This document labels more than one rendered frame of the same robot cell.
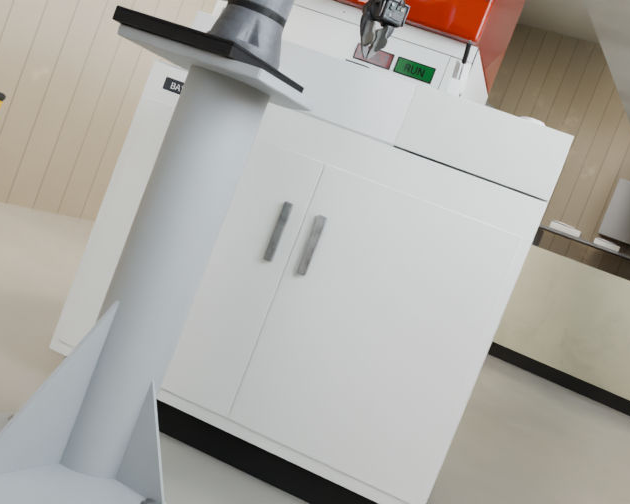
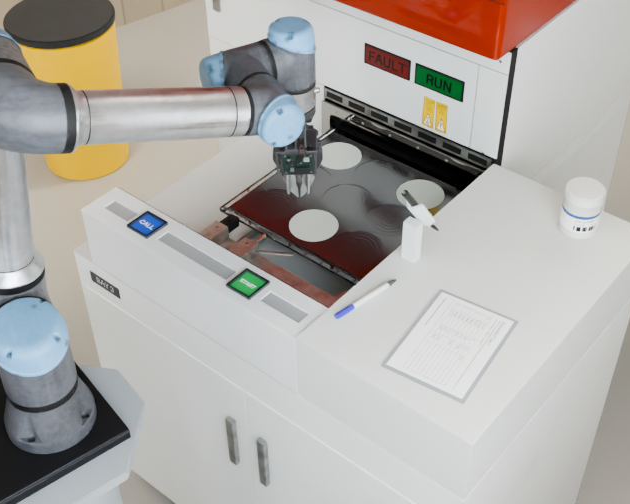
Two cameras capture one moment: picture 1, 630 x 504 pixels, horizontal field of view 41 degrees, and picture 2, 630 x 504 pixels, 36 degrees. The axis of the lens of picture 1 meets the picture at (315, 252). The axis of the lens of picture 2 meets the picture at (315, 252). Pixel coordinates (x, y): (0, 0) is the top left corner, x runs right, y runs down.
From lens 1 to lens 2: 1.84 m
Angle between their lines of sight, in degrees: 45
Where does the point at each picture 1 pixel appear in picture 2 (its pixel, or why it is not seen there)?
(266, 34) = (45, 427)
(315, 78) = (203, 305)
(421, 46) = (440, 48)
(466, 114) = (353, 385)
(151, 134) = (104, 321)
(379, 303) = not seen: outside the picture
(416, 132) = (312, 388)
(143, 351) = not seen: outside the picture
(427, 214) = (350, 470)
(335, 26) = (333, 19)
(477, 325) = not seen: outside the picture
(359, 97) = (248, 336)
